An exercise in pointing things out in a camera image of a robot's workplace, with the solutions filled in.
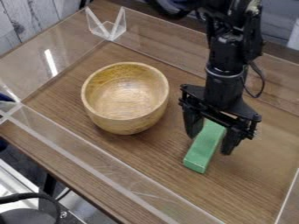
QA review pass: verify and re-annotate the clear acrylic enclosure wall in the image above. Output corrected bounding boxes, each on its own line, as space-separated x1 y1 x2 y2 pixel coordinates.
0 2 299 224

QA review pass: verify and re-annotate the black table leg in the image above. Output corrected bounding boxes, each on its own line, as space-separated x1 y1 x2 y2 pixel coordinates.
43 174 58 196

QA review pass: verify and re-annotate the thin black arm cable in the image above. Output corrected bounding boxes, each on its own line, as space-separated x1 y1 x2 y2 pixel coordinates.
244 59 268 99

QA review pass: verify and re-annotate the green rectangular block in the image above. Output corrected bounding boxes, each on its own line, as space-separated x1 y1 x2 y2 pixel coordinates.
184 120 226 174

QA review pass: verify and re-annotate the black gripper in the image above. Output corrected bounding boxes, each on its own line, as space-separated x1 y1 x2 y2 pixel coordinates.
180 65 262 155

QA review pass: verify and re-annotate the brown wooden bowl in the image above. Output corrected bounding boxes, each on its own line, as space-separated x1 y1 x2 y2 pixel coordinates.
81 62 170 135

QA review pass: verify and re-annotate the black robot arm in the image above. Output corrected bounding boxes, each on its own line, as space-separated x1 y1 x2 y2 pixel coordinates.
145 0 265 155

